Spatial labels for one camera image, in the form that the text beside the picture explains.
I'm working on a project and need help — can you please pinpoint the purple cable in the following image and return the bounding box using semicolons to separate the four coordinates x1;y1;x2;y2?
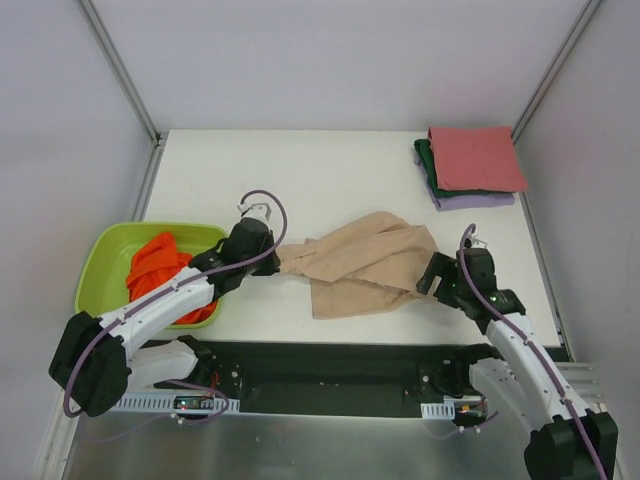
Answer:
457;223;609;480
62;190;289;419

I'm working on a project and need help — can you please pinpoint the right white cable duct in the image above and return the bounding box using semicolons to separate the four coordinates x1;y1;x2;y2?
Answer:
420;402;456;421

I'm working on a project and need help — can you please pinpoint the left white cable duct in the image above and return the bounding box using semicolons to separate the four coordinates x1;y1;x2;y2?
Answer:
109;392;240;416

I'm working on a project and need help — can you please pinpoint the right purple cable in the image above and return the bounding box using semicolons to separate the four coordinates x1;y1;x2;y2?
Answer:
457;223;609;480

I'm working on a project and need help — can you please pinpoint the folded red t shirt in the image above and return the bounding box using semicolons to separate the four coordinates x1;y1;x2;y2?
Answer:
428;126;528;193

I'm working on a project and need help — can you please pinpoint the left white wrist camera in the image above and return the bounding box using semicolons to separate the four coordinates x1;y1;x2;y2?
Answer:
238;201;272;225

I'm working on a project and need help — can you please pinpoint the orange t shirt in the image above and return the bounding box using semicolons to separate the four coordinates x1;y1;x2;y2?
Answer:
126;232;193;302

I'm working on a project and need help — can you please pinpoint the folded dark green t shirt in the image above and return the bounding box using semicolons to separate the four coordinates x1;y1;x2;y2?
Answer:
414;139;507;198

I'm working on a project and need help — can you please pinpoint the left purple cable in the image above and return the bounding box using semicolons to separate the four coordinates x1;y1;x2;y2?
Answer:
62;190;289;419

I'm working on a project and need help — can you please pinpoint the green plastic basin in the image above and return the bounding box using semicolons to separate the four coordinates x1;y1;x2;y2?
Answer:
75;222;226;317

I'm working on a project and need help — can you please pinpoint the folded lavender t shirt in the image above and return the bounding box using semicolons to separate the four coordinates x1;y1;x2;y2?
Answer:
425;176;515;211

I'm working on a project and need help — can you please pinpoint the left aluminium frame post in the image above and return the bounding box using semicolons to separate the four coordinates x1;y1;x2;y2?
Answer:
76;0;167;147

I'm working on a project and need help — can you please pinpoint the beige t shirt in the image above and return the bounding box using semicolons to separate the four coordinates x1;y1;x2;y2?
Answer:
277;211;438;320

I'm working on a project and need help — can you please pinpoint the aluminium frame post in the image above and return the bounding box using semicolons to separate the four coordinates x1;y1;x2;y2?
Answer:
76;0;167;147
511;0;605;144

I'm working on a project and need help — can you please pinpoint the right aluminium frame post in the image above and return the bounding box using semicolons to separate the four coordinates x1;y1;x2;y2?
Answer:
511;0;605;144

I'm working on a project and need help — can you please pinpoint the white cable duct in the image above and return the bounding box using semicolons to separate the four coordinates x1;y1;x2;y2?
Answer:
420;402;456;421
109;392;240;416

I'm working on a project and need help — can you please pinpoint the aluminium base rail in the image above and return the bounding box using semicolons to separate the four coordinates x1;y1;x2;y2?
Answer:
556;362;604;404

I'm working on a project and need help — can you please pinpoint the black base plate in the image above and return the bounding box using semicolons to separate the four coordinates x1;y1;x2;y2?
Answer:
181;341;491;418

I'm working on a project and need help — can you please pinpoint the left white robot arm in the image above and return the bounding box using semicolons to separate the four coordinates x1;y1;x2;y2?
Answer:
49;215;279;418

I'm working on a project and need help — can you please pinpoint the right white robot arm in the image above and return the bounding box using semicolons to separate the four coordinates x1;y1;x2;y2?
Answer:
416;247;618;479

